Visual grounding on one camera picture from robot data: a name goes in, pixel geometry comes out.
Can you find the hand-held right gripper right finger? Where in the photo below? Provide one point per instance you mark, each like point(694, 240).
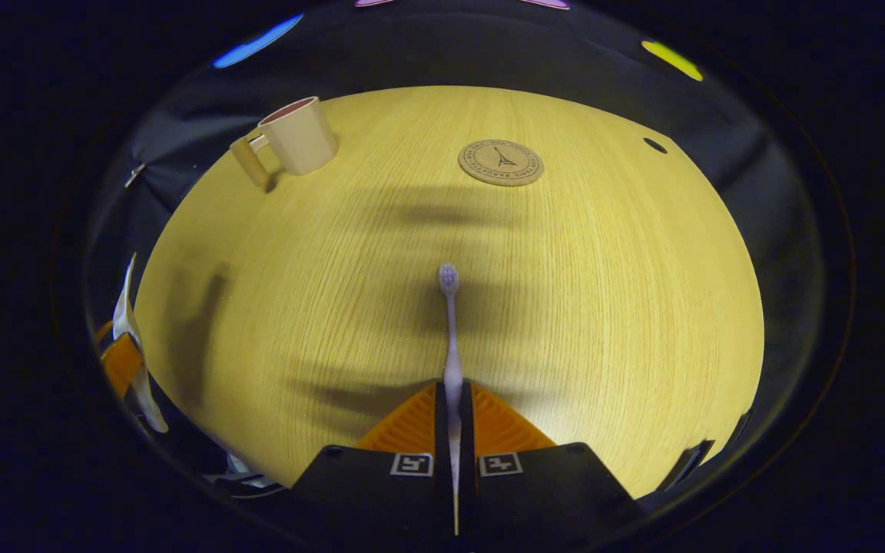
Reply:
point(542, 491)

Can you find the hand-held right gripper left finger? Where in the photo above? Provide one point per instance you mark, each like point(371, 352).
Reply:
point(381, 491)

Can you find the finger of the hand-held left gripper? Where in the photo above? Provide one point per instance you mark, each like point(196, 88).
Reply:
point(121, 367)

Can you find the white toothbrush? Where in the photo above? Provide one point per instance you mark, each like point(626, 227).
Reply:
point(452, 361)

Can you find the beige cup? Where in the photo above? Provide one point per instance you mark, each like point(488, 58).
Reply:
point(300, 138)

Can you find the round cork coaster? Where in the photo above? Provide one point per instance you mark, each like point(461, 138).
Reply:
point(500, 163)

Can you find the wooden desktop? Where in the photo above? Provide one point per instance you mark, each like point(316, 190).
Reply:
point(604, 307)

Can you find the silver metal clip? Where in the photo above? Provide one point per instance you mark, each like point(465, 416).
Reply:
point(134, 175)

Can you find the round black desk grommet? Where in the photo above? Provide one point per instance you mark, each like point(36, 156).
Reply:
point(654, 145)

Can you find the black backdrop cloth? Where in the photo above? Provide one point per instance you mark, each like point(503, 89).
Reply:
point(488, 54)

